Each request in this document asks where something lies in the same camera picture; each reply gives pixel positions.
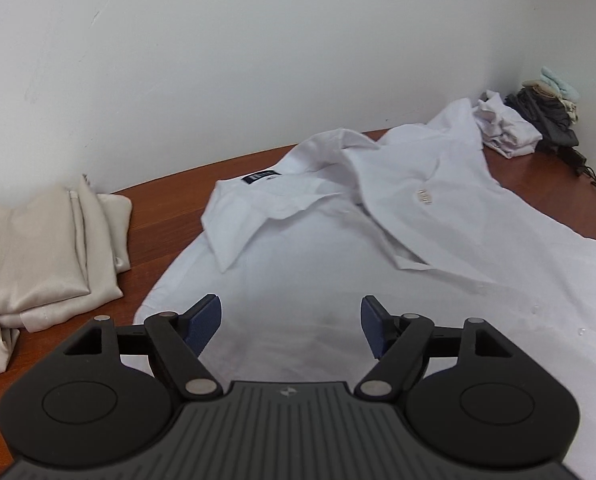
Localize black power adapter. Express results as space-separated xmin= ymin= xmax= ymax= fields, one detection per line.
xmin=558 ymin=145 xmax=587 ymax=168

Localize white long-sleeved shirt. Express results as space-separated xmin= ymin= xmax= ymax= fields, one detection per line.
xmin=134 ymin=97 xmax=596 ymax=476

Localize dark grey clothes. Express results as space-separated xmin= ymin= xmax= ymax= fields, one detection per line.
xmin=505 ymin=91 xmax=581 ymax=148

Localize beige clothes in stack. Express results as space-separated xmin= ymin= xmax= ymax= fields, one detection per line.
xmin=522 ymin=79 xmax=578 ymax=123

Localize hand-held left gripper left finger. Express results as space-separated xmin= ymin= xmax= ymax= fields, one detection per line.
xmin=50 ymin=294 xmax=223 ymax=402

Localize crumpled white garment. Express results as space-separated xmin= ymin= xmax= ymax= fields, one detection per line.
xmin=472 ymin=89 xmax=543 ymax=158

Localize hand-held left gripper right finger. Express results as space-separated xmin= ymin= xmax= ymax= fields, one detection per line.
xmin=354 ymin=295 xmax=526 ymax=402

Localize light mint towel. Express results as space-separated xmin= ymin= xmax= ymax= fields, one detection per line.
xmin=540 ymin=66 xmax=581 ymax=101

